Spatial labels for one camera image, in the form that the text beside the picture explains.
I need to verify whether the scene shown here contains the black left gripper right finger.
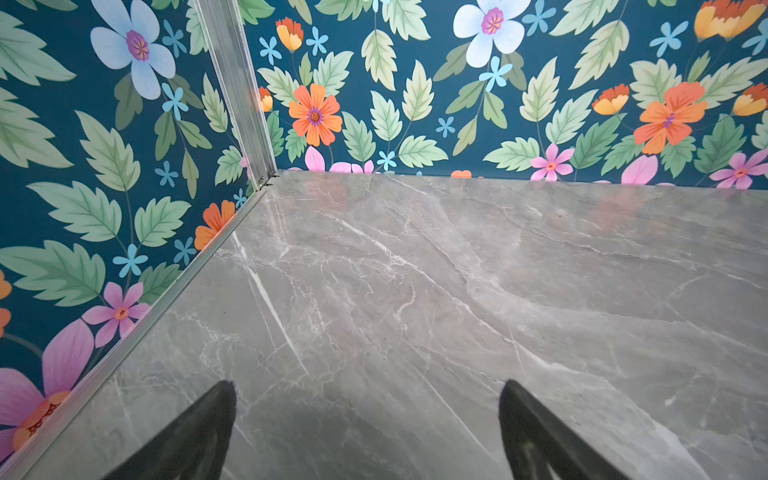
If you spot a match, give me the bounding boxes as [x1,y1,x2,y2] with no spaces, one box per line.
[498,380,626,480]

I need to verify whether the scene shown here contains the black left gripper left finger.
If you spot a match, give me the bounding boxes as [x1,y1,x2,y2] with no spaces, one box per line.
[106,380,237,480]

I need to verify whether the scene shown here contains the aluminium corner frame post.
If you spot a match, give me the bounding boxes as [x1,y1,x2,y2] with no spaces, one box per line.
[195,0,277,191]

